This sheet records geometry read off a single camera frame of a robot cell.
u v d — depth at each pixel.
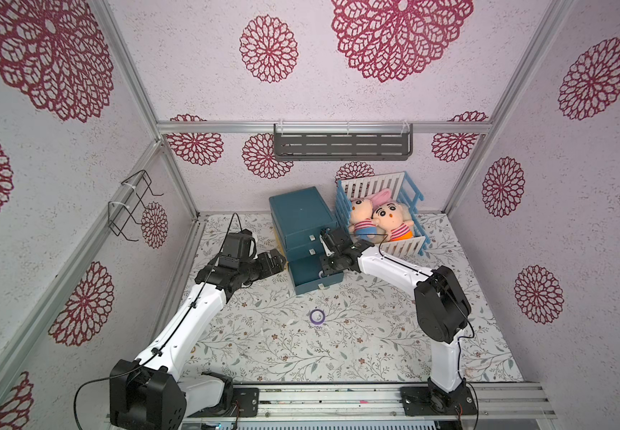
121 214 0.73
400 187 1.13
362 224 1.02
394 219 1.00
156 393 0.38
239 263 0.60
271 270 0.70
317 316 0.90
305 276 0.97
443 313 0.50
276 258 0.72
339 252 0.72
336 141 0.93
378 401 0.76
